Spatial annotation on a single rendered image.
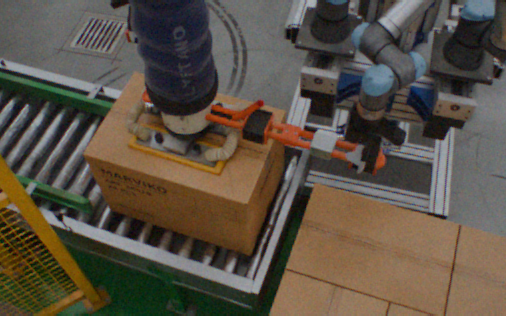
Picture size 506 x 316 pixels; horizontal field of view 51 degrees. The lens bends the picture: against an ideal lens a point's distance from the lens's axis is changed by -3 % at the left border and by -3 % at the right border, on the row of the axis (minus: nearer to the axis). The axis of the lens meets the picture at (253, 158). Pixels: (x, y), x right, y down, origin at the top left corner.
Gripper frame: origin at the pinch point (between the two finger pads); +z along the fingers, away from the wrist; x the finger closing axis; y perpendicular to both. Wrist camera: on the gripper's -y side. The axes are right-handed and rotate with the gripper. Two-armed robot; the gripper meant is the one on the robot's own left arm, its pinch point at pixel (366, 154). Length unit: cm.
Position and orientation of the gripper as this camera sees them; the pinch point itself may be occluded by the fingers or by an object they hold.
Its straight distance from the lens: 169.1
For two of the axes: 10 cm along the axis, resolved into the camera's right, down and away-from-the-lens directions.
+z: 0.2, 5.6, 8.3
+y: -9.4, -2.8, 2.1
